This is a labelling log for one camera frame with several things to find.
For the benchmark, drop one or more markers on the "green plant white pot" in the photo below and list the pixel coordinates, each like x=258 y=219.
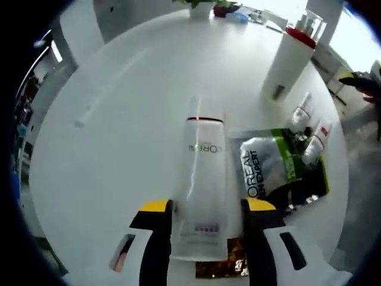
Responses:
x=199 y=10

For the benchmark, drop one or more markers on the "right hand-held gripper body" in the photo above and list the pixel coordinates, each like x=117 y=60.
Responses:
x=376 y=70

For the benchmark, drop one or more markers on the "blue tissue pack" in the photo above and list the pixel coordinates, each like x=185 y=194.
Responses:
x=240 y=16

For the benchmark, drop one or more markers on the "gold foil sachet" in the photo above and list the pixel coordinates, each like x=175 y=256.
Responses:
x=217 y=268

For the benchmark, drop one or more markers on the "red flower pot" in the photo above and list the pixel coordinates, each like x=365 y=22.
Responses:
x=221 y=12

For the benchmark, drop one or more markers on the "green black mask packet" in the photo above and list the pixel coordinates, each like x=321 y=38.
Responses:
x=268 y=167

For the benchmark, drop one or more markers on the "large white skincare bottle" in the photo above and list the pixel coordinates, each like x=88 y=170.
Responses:
x=288 y=62

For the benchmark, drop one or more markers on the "white skincare tube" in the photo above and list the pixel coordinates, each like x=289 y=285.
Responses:
x=202 y=178

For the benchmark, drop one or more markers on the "small white skincare bottle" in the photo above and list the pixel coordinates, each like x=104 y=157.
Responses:
x=317 y=143
x=300 y=114

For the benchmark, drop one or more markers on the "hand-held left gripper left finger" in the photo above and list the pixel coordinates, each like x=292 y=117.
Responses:
x=154 y=238

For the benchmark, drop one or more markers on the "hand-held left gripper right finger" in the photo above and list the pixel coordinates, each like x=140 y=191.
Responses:
x=262 y=238

